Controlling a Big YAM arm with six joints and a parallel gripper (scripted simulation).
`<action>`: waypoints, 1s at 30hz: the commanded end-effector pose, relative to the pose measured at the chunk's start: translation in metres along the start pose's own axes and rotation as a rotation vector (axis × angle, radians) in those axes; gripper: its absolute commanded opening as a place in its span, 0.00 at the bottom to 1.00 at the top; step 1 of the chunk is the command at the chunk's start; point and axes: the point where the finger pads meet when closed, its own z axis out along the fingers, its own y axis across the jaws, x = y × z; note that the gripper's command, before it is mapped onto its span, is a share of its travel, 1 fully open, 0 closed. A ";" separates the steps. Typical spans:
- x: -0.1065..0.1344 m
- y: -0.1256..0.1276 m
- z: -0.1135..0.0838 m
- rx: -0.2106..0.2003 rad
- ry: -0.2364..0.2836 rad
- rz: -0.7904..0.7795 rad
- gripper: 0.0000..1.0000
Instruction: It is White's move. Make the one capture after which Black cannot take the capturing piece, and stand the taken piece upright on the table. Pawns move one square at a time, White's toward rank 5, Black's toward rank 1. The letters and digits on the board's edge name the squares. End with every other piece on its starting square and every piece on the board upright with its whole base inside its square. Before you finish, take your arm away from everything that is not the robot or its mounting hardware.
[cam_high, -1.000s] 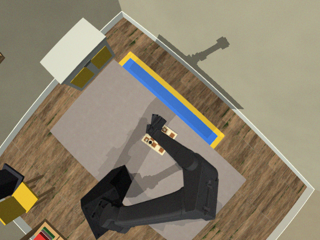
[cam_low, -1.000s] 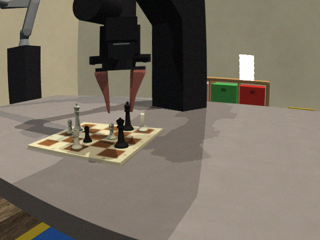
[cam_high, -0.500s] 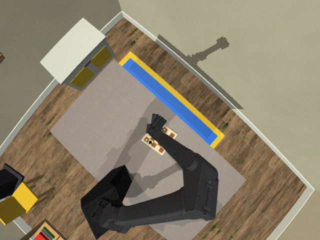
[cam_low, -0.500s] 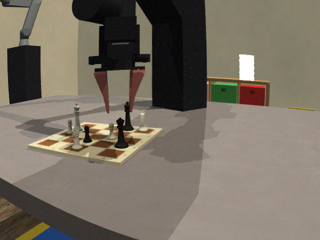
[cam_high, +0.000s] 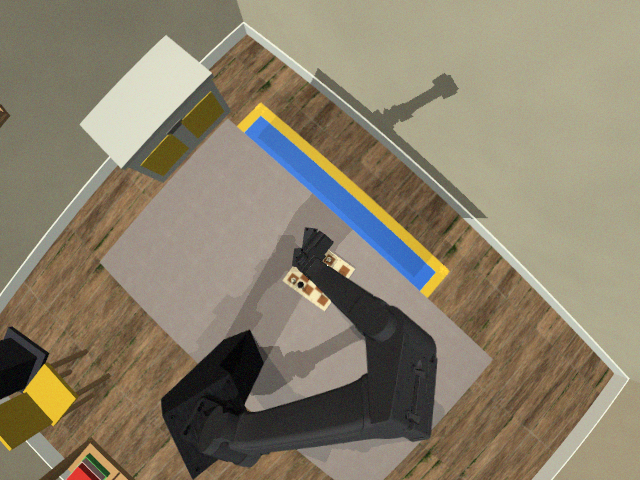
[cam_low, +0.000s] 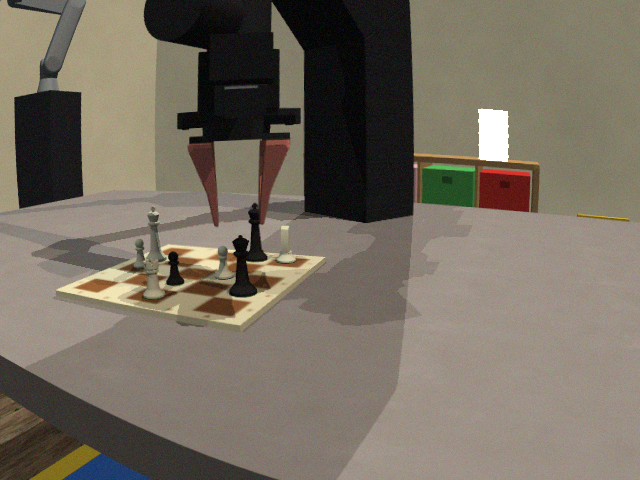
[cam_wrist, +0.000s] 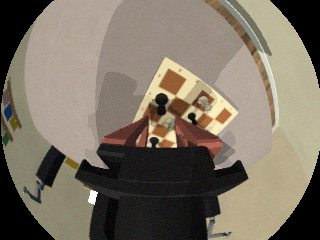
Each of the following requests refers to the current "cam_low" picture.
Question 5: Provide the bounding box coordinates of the white chess king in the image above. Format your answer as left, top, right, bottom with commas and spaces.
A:
146, 206, 166, 262

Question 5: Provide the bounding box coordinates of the white pawn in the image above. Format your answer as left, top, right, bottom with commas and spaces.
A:
215, 246, 233, 280
134, 239, 145, 269

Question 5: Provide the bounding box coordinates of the white rook chess piece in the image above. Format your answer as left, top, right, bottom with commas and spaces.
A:
143, 259, 165, 300

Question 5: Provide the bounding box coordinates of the cream and brown chessboard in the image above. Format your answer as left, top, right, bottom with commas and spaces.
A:
56, 245, 326, 333

